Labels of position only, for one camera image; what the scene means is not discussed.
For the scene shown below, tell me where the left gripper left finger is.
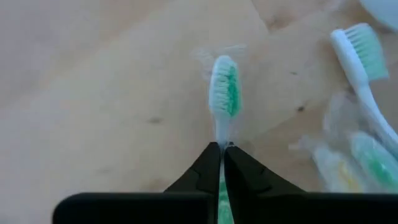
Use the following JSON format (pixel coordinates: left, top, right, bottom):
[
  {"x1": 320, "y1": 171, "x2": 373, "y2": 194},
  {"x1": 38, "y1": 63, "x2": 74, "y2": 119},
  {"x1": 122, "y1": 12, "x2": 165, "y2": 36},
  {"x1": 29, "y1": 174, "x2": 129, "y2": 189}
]
[{"x1": 52, "y1": 141, "x2": 223, "y2": 224}]

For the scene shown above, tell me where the orange handle toothbrush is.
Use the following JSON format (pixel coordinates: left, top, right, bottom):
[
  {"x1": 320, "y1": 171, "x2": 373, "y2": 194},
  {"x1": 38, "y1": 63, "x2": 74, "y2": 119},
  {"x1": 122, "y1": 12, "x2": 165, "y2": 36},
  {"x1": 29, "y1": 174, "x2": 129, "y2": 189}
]
[{"x1": 298, "y1": 133, "x2": 366, "y2": 194}]

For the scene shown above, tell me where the green bristle toothbrush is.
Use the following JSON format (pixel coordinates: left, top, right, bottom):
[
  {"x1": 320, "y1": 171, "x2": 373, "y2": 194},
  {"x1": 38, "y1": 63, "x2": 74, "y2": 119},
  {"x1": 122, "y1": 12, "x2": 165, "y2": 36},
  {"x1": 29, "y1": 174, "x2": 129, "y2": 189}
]
[
  {"x1": 330, "y1": 22, "x2": 398, "y2": 153},
  {"x1": 323, "y1": 93, "x2": 398, "y2": 192},
  {"x1": 192, "y1": 43, "x2": 249, "y2": 224}
]

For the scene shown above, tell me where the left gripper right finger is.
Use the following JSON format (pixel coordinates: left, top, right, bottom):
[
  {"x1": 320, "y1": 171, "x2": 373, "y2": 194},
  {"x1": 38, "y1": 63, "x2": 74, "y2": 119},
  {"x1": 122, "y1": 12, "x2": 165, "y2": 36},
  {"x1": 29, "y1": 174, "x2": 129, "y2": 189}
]
[{"x1": 223, "y1": 145, "x2": 398, "y2": 224}]

